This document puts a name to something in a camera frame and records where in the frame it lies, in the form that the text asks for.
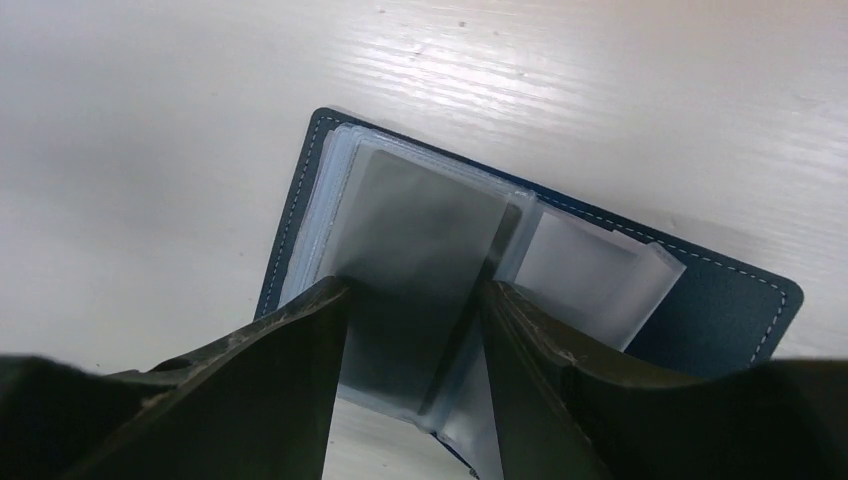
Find black VIP card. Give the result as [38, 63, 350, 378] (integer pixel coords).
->
[319, 149, 523, 419]

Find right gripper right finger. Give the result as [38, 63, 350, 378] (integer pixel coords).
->
[478, 281, 847, 479]

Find blue card holder wallet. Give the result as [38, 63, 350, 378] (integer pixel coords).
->
[256, 108, 804, 479]

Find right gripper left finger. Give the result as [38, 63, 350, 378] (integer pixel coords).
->
[1, 277, 350, 479]

